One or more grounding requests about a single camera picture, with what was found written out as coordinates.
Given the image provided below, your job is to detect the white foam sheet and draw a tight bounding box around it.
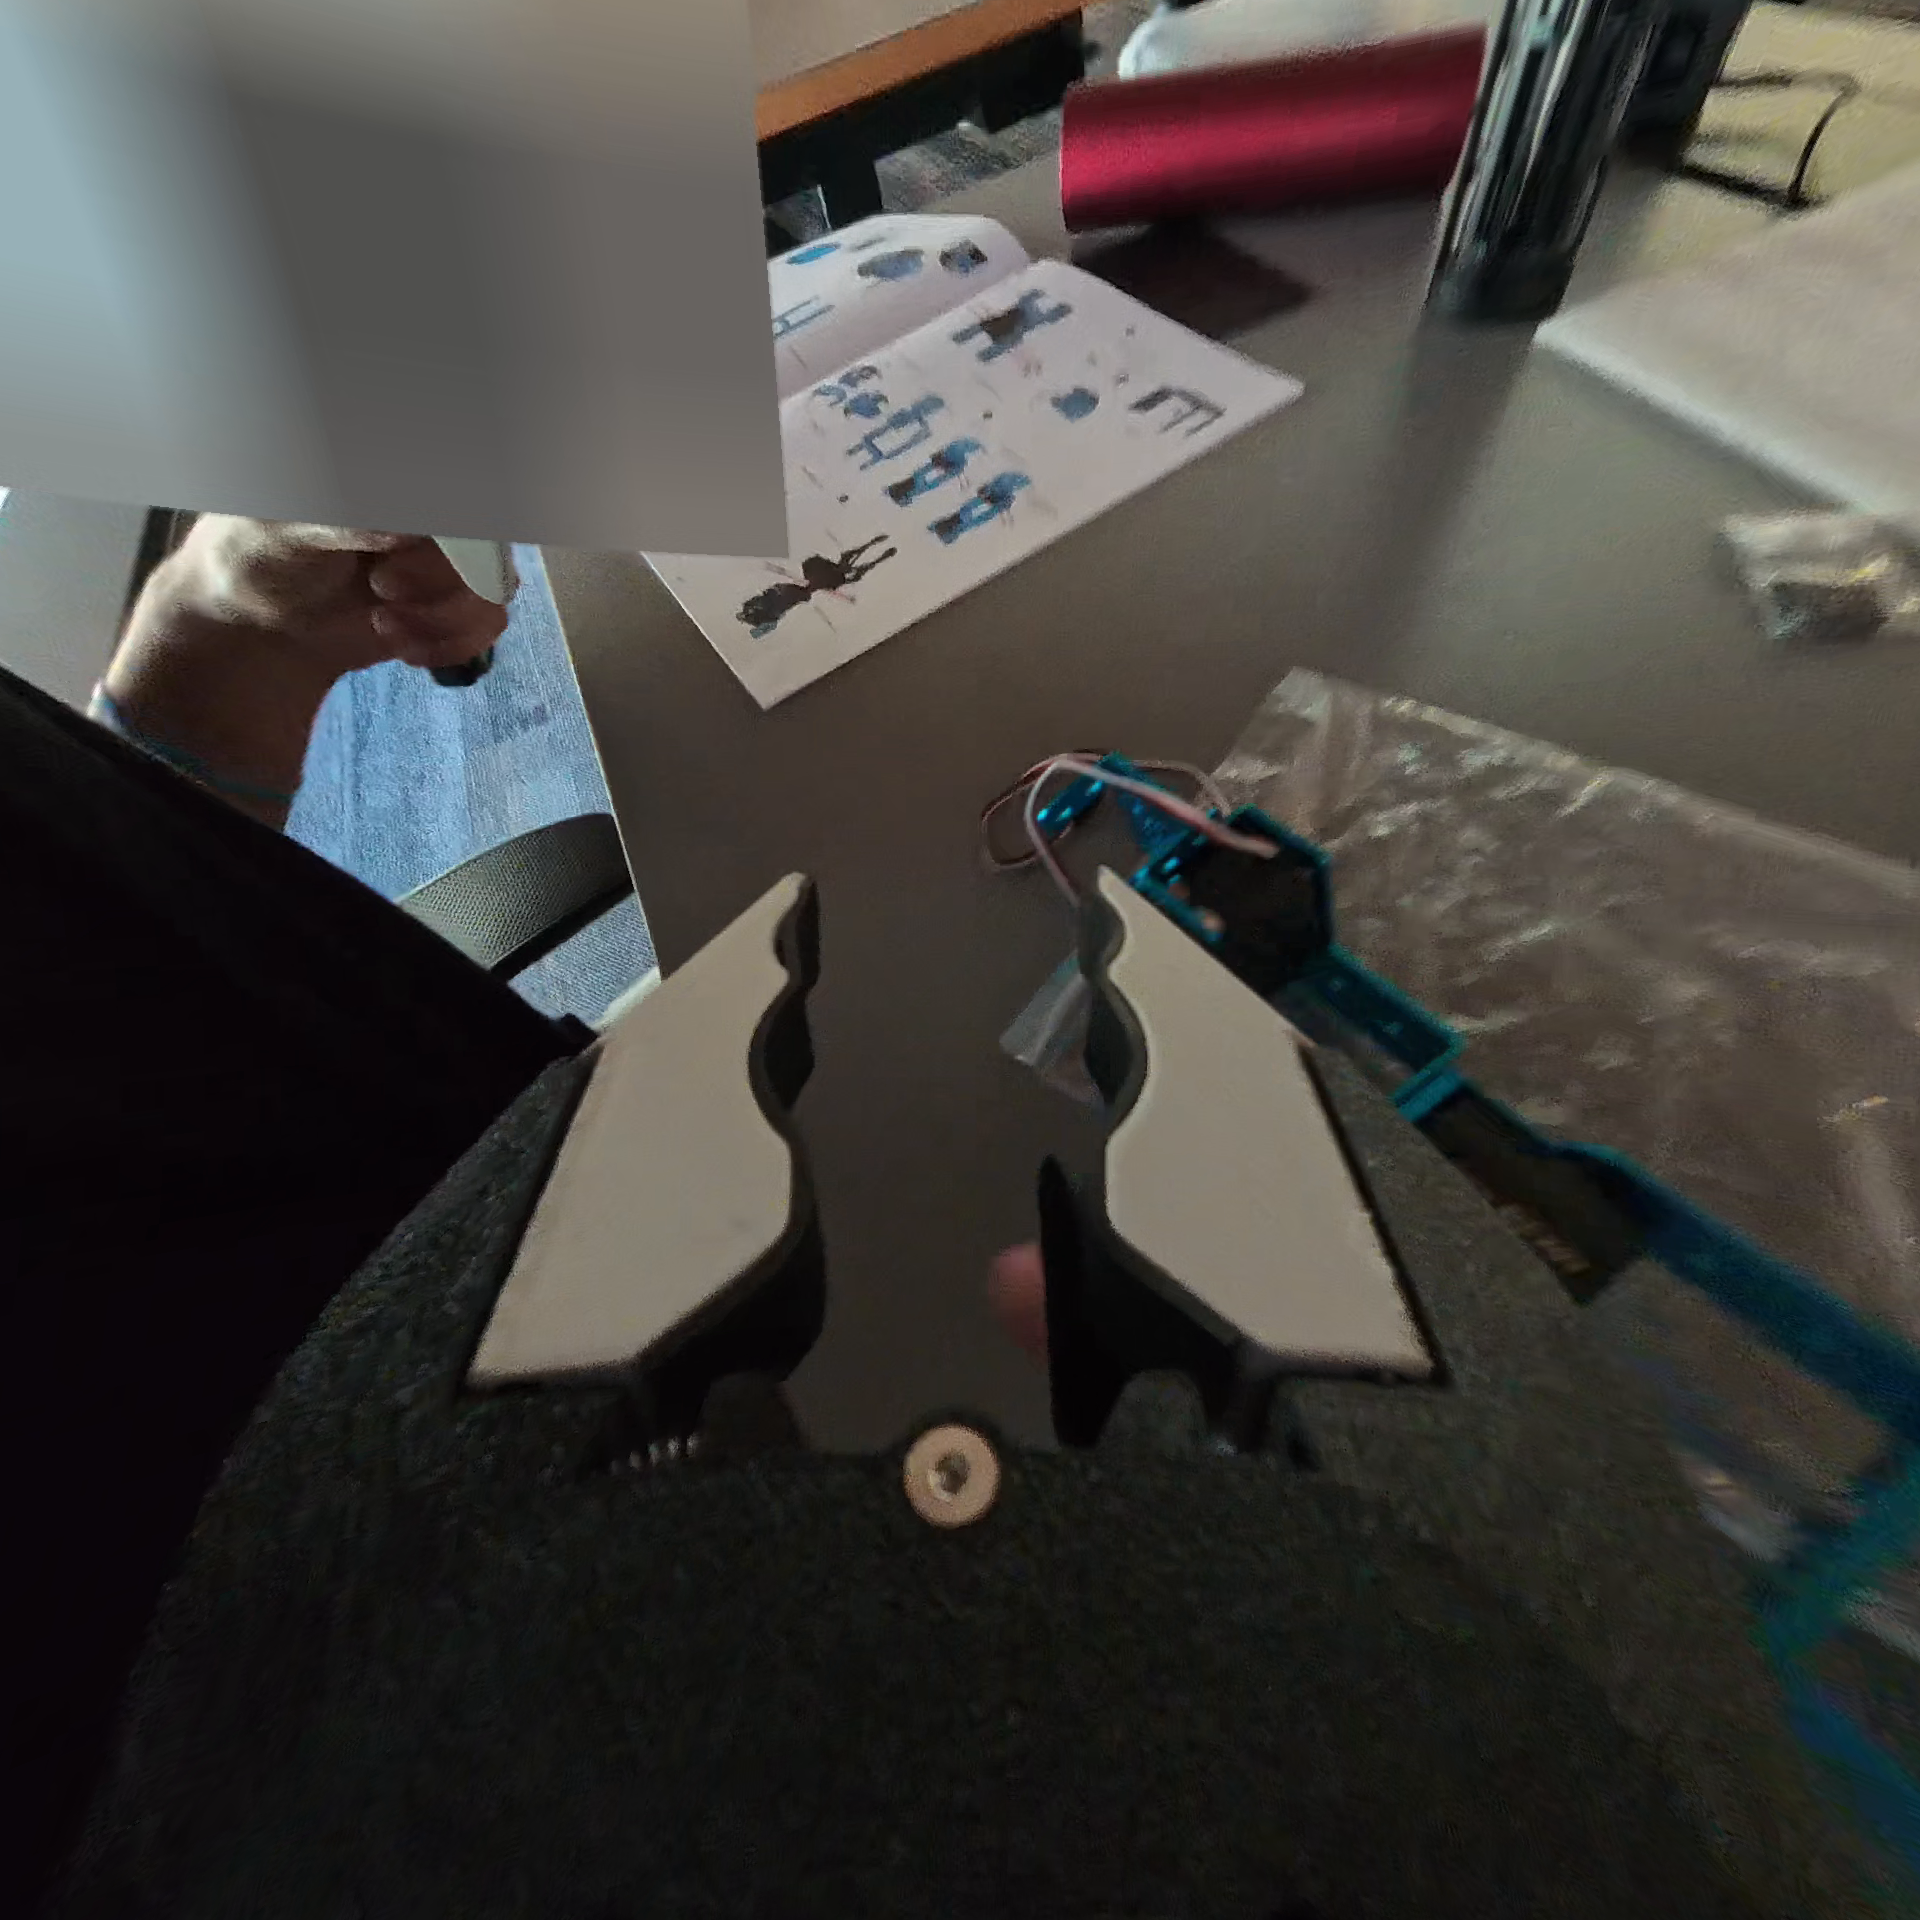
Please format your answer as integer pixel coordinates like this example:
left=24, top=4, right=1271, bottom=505
left=1533, top=166, right=1920, bottom=518

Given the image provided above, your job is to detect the grey desk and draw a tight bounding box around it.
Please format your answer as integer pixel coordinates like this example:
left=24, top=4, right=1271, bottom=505
left=533, top=89, right=1920, bottom=1501

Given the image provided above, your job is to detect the background desk with orange edge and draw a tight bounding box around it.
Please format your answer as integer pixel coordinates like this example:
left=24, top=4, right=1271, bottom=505
left=754, top=0, right=1087, bottom=227

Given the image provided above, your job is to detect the person's left forearm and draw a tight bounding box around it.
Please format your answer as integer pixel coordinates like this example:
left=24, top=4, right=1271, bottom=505
left=86, top=660, right=318, bottom=829

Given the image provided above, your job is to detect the white plastic bag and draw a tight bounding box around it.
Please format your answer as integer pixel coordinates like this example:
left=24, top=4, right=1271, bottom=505
left=1117, top=0, right=1495, bottom=80

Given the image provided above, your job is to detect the black tumbler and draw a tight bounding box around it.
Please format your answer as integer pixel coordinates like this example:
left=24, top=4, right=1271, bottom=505
left=1421, top=0, right=1664, bottom=319

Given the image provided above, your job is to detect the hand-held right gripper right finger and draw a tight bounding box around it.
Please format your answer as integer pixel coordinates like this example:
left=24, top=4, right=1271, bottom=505
left=1079, top=865, right=1443, bottom=1389

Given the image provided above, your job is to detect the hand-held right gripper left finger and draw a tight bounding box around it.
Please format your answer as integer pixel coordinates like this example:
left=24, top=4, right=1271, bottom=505
left=462, top=870, right=830, bottom=1396

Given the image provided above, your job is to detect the person's left hand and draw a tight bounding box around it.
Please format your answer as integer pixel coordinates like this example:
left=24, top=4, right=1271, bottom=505
left=134, top=520, right=515, bottom=713

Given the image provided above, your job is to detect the small bag of black parts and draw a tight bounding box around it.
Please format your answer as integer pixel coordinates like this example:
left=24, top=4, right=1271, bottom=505
left=1714, top=507, right=1920, bottom=644

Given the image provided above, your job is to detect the blue toy robot arm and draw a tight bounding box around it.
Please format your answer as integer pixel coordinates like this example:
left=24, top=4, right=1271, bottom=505
left=1275, top=900, right=1920, bottom=1920

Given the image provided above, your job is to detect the black office chair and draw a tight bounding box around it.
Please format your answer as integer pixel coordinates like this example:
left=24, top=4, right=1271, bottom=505
left=392, top=813, right=639, bottom=984

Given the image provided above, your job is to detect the red metallic cylinder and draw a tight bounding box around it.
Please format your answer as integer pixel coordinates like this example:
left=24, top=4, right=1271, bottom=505
left=1058, top=25, right=1491, bottom=232

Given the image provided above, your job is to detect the blue wristband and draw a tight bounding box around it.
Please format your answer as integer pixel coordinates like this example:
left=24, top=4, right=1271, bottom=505
left=86, top=680, right=301, bottom=806

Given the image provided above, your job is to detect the person's right hand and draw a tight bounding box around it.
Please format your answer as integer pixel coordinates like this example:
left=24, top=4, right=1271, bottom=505
left=987, top=1241, right=1055, bottom=1359

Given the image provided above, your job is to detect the open instruction booklet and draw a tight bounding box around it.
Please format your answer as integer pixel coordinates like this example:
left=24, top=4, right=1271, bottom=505
left=642, top=211, right=1308, bottom=713

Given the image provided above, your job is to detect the large clear plastic bag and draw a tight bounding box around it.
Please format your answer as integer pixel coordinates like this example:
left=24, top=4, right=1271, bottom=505
left=999, top=662, right=1920, bottom=1652

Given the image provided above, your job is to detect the blue servo bracket assembly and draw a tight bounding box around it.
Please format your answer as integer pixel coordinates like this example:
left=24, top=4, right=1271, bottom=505
left=1024, top=749, right=1340, bottom=999

